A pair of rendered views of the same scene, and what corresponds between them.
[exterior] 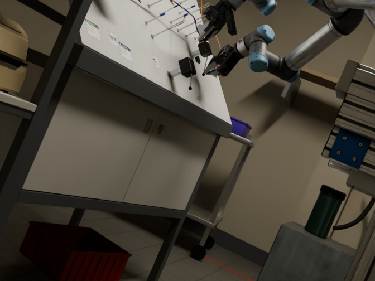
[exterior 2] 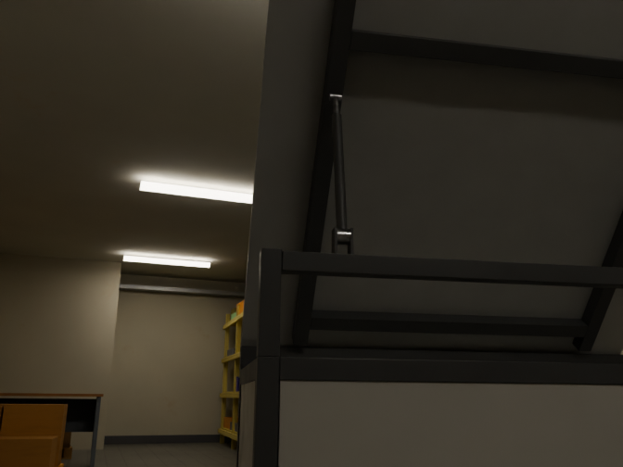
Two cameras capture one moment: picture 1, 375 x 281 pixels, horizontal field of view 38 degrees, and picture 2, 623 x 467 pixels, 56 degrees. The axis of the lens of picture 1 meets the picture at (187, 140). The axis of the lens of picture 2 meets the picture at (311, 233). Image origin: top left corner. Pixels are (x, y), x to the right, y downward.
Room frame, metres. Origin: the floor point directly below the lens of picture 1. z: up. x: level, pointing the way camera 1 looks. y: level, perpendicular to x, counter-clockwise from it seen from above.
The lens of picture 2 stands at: (3.46, 1.29, 0.73)
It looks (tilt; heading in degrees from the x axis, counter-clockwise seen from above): 16 degrees up; 232
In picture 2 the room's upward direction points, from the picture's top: 1 degrees clockwise
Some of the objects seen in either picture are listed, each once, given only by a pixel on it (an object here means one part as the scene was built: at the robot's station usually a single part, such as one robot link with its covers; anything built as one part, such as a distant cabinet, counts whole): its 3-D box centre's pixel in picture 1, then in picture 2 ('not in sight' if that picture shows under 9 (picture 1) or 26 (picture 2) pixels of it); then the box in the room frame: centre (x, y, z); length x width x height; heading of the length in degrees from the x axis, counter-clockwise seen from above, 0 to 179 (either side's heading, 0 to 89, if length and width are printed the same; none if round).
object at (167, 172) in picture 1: (173, 164); not in sight; (2.32, 0.01, 0.60); 0.55 x 0.03 x 0.39; 152
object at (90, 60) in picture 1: (168, 101); (440, 362); (2.07, 0.13, 0.83); 1.18 x 0.05 x 0.06; 152
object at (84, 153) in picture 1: (99, 143); not in sight; (1.84, 0.27, 0.60); 0.55 x 0.02 x 0.39; 152
